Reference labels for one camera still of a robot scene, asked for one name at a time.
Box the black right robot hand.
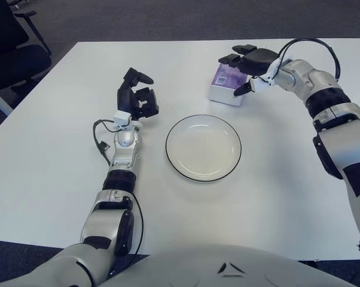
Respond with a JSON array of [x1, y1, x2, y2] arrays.
[[218, 44, 280, 97]]

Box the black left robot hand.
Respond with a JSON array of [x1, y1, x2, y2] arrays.
[[116, 68, 160, 123]]

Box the purple tissue paper pack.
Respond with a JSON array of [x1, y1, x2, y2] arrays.
[[209, 64, 251, 107]]

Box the white plate with black rim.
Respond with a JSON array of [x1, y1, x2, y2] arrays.
[[165, 115, 243, 182]]

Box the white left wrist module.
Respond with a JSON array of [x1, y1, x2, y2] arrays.
[[112, 110, 132, 131]]

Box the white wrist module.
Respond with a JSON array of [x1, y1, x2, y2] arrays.
[[112, 110, 132, 131], [248, 55, 293, 93]]

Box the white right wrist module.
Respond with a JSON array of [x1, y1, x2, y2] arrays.
[[248, 55, 293, 93]]

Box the black office chair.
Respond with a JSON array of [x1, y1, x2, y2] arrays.
[[0, 0, 53, 96]]

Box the grey robot torso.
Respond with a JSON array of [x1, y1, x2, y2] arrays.
[[103, 243, 348, 287]]

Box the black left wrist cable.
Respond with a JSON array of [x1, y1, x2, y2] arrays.
[[92, 118, 124, 165]]

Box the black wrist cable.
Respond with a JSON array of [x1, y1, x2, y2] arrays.
[[277, 38, 341, 80], [92, 118, 124, 165]]

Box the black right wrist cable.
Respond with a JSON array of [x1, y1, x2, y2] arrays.
[[277, 38, 341, 80]]

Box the thin black left elbow cable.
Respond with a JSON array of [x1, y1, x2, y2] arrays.
[[132, 197, 144, 255]]

